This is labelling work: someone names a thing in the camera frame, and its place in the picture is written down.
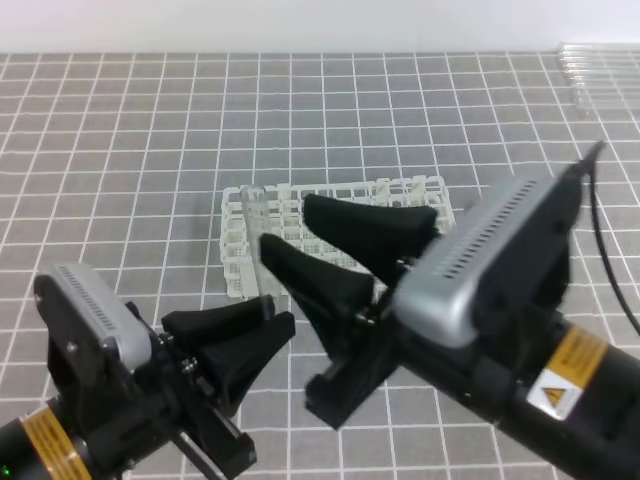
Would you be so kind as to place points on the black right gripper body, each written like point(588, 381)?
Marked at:
point(363, 350)

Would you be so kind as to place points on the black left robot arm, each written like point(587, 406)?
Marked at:
point(108, 416)

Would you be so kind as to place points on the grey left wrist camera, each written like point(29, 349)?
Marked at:
point(95, 315)

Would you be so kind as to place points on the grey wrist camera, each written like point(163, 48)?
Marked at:
point(95, 315)
point(491, 262)

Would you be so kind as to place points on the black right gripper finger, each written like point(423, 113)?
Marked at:
point(330, 296)
point(378, 237)

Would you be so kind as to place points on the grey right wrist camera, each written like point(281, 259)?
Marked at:
point(491, 262)

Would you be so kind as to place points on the clear glass test tube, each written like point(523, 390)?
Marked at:
point(257, 240)

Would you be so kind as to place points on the row of spare glass tubes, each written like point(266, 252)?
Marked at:
point(603, 77)

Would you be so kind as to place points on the white plastic test tube rack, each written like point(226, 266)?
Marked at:
point(283, 216)

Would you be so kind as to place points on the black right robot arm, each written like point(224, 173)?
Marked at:
point(550, 385)

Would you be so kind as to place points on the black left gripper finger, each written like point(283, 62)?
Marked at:
point(191, 329)
point(231, 354)

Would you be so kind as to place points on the grey grid tablecloth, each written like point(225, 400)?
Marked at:
point(120, 161)

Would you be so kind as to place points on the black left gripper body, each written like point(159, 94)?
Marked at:
point(209, 430)

